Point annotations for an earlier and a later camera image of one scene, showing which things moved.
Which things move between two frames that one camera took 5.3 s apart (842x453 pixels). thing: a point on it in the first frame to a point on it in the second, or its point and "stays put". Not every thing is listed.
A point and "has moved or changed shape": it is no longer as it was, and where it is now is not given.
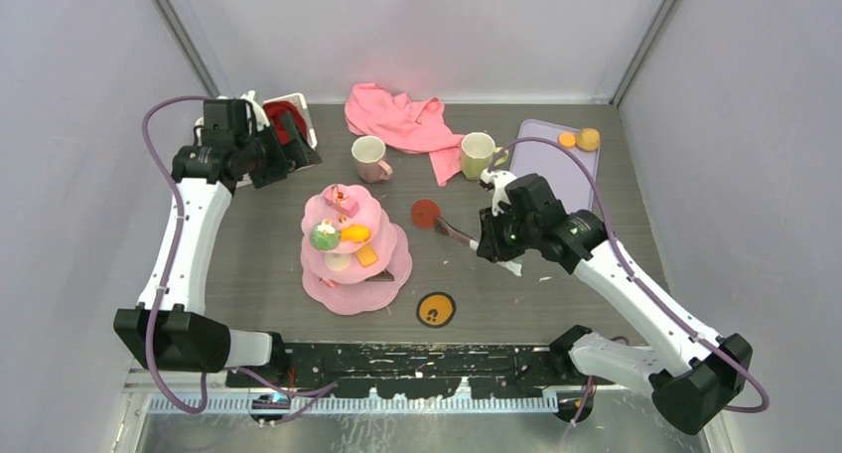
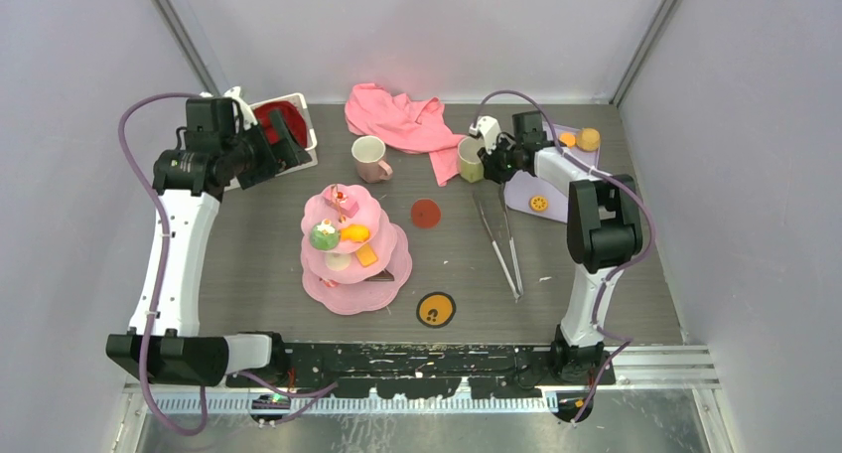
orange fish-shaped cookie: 355,233 stays put
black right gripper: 491,245 to 491,170
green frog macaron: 324,235 stays put
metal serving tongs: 444,226 has moved or changed shape
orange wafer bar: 366,255 stays put
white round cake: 338,261 stays put
